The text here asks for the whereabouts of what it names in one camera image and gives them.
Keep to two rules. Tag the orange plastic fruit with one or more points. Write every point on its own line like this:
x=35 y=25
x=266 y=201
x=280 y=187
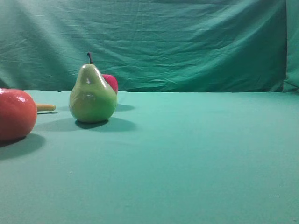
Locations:
x=18 y=114

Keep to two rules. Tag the green table cloth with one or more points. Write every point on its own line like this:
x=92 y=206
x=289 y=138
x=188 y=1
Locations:
x=163 y=158

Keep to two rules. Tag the red plastic apple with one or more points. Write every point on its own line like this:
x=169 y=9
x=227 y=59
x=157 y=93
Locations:
x=111 y=80

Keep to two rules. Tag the green backdrop cloth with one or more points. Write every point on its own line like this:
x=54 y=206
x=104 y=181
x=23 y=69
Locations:
x=152 y=45

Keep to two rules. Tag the yellow banana tip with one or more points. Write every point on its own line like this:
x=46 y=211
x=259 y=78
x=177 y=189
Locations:
x=45 y=107

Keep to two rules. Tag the green plastic pear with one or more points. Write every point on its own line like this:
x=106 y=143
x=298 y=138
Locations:
x=92 y=99

